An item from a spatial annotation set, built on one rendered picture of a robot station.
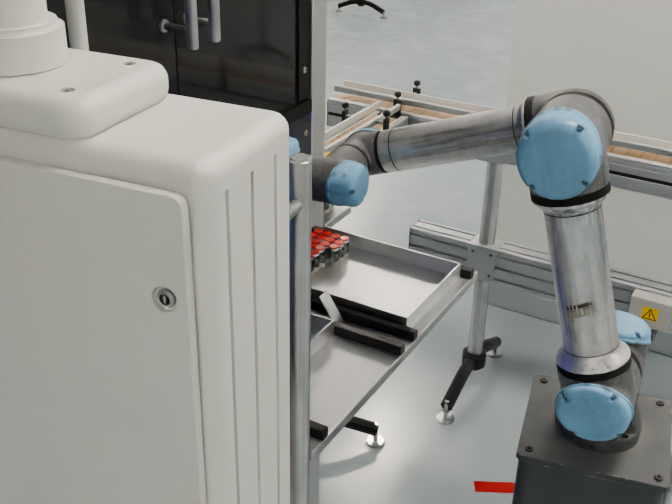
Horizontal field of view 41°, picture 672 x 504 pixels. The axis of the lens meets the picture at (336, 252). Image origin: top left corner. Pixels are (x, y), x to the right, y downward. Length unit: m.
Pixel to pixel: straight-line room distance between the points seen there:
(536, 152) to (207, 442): 0.66
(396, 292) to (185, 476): 1.06
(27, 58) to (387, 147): 0.82
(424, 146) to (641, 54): 1.70
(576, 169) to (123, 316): 0.71
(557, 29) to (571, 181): 1.92
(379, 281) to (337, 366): 0.33
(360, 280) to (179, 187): 1.21
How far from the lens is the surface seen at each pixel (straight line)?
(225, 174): 0.76
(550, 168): 1.31
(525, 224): 3.44
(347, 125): 2.60
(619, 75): 3.17
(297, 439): 1.11
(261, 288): 0.87
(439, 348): 3.33
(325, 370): 1.65
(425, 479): 2.77
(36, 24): 0.88
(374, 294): 1.88
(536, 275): 2.82
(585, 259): 1.38
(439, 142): 1.52
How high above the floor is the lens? 1.83
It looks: 28 degrees down
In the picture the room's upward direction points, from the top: 1 degrees clockwise
